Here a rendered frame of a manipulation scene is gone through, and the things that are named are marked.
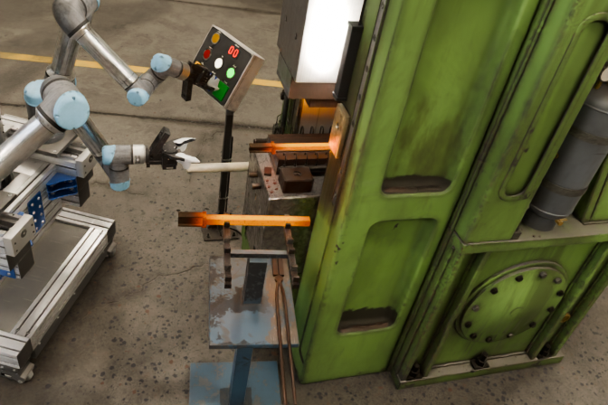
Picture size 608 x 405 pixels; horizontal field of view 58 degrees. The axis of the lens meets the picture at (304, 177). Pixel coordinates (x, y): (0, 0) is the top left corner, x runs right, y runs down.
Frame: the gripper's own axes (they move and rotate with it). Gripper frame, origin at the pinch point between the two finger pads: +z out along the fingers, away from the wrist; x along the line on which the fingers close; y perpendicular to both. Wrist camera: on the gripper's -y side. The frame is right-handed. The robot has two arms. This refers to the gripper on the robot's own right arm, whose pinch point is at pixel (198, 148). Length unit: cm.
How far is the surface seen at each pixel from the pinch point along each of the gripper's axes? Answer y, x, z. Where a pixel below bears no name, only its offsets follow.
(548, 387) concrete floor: 100, 70, 168
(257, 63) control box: -15, -43, 30
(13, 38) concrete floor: 100, -307, -119
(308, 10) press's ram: -63, 13, 31
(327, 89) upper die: -31, 8, 45
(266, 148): 0.3, 0.6, 27.2
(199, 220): 1.5, 39.2, -3.8
